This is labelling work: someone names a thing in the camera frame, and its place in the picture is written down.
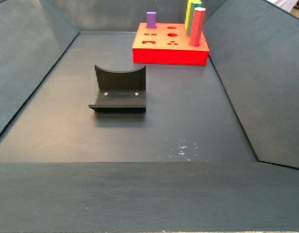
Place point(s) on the red shape sorter board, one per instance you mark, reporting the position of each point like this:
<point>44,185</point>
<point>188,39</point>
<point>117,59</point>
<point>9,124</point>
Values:
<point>163,45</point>

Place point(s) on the yellow arch-bottom block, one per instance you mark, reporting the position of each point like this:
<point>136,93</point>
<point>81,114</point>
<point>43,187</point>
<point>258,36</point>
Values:
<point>188,11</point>

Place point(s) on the black curved holder stand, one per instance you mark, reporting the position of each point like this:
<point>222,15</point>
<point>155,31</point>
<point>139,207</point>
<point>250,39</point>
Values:
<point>121,90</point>

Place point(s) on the purple square block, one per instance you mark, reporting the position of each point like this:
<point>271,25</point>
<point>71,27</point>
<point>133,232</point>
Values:
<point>151,19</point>

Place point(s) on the pink octagonal peg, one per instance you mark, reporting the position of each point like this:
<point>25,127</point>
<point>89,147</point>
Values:
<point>199,17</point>

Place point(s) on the green star peg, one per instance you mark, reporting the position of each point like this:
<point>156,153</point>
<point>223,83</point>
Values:
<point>194,6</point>

